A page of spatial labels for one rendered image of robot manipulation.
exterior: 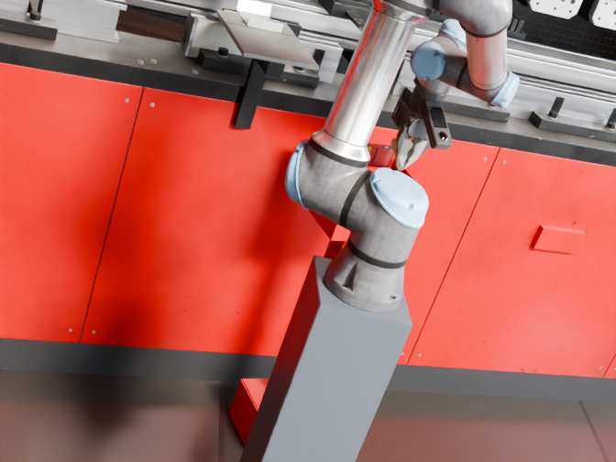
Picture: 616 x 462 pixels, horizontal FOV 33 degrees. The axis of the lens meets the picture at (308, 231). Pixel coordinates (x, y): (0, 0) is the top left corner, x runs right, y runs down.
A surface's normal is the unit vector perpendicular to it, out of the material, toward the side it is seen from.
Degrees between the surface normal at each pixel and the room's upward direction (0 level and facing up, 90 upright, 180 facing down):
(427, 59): 93
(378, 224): 90
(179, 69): 0
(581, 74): 90
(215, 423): 0
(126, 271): 90
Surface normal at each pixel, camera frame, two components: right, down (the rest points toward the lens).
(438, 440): 0.30, -0.84
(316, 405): 0.06, 0.48
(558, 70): 0.29, 0.52
